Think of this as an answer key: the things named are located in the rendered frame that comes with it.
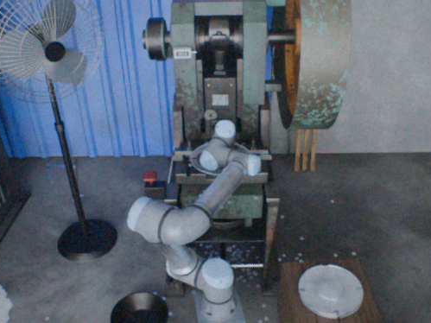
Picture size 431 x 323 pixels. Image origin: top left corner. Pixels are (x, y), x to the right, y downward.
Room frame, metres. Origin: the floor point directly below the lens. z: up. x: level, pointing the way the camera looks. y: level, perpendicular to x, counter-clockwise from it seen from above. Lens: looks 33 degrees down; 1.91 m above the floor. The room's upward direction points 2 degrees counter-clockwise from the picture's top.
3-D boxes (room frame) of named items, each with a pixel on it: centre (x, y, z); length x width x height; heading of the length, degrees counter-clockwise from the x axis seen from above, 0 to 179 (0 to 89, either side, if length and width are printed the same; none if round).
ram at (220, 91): (1.85, -0.04, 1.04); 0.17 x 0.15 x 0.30; 178
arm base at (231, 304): (1.15, -0.01, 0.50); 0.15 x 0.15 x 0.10
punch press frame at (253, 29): (2.03, -0.05, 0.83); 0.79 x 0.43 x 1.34; 178
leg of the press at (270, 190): (2.02, -0.32, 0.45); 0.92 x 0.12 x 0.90; 178
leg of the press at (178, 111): (2.04, 0.22, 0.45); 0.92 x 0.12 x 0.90; 178
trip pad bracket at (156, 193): (1.67, 0.27, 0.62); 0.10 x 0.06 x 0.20; 88
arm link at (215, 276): (1.15, 0.00, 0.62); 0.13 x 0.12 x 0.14; 59
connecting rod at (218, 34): (1.89, -0.05, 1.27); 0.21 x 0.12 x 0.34; 178
